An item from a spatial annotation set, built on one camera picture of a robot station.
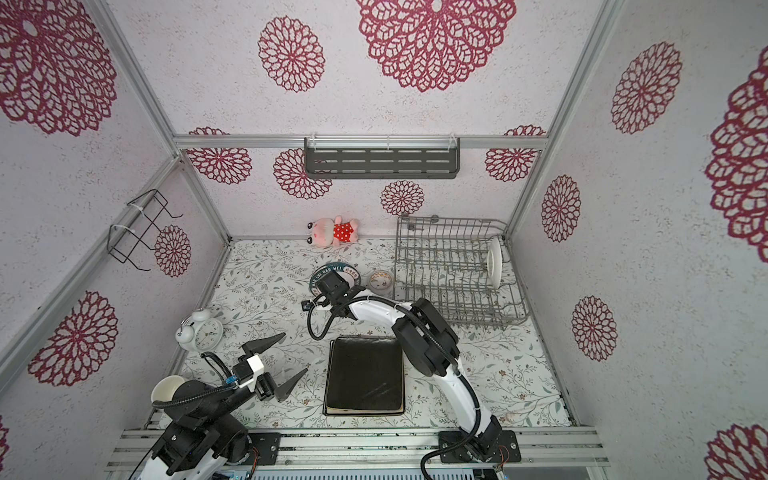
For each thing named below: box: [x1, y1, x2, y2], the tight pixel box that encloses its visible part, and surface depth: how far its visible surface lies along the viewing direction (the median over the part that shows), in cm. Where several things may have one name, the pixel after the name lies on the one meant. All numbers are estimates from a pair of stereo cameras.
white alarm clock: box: [175, 308, 224, 352], surface depth 87 cm
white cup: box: [150, 375, 186, 403], surface depth 79 cm
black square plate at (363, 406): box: [322, 397, 405, 416], surface depth 78 cm
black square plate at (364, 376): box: [323, 336, 405, 416], surface depth 83 cm
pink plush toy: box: [306, 215, 360, 247], surface depth 119 cm
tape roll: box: [368, 270, 393, 295], surface depth 111 cm
